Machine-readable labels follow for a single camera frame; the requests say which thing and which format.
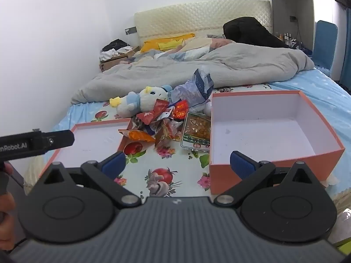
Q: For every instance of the shiny red orange snack packet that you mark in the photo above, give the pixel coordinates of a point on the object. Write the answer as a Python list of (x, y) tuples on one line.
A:
[(181, 109)]

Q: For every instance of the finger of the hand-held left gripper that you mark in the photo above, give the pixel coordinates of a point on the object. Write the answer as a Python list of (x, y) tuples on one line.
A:
[(60, 139)]

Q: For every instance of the white bottle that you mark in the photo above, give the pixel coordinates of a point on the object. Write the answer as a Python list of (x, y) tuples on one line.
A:
[(207, 109)]

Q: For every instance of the white blue plush toy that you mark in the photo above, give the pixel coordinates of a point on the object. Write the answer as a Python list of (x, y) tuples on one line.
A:
[(148, 98)]

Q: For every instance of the grey white wall cabinet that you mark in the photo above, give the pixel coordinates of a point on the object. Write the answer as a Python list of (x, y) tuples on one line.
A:
[(290, 0)]

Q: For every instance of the blue chair back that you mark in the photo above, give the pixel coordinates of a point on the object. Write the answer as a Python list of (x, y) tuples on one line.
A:
[(325, 46)]

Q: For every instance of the black jacket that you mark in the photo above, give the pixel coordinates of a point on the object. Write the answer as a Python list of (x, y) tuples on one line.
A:
[(252, 31)]

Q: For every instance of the person's left hand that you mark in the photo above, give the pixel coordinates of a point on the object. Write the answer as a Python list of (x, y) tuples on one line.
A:
[(6, 211)]

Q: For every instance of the grey wall switch panel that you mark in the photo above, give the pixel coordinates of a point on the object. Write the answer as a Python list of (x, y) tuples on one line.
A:
[(131, 30)]

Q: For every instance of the grey duvet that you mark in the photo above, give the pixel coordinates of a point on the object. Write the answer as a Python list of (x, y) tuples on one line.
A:
[(164, 74)]

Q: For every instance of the deep orange cardboard box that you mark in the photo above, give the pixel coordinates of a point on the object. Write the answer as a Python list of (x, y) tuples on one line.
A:
[(260, 126)]

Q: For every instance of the blue curtain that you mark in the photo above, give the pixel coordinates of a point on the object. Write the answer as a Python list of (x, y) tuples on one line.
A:
[(346, 74)]

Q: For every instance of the yellow pillow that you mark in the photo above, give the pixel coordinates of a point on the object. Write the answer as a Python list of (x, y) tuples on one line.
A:
[(161, 43)]

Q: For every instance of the blue facial tissue pack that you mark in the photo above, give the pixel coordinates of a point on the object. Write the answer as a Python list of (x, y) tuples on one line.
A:
[(197, 90)]

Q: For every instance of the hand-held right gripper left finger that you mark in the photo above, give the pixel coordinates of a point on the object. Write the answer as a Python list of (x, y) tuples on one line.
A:
[(113, 164)]

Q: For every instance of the black cloth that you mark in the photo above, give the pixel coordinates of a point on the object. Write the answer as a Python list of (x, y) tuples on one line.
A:
[(115, 45)]

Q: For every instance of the green label clear snack packet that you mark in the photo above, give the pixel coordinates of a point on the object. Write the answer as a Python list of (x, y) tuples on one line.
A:
[(196, 128)]

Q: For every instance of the black wall socket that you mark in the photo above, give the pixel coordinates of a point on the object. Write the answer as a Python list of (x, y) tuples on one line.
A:
[(293, 18)]

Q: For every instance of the patterned pastel blanket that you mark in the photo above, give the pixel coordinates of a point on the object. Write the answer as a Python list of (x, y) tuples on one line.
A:
[(197, 46)]

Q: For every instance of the group of small bottles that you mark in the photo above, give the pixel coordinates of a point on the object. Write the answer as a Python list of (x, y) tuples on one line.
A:
[(286, 37)]

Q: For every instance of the shallow orange box lid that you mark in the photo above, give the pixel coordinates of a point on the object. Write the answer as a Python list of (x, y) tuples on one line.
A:
[(90, 142)]

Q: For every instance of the wooden nightstand with clutter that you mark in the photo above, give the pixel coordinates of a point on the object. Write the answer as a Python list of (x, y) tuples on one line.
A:
[(112, 63)]

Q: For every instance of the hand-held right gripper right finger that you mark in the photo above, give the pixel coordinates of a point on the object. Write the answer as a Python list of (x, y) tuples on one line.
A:
[(241, 164)]

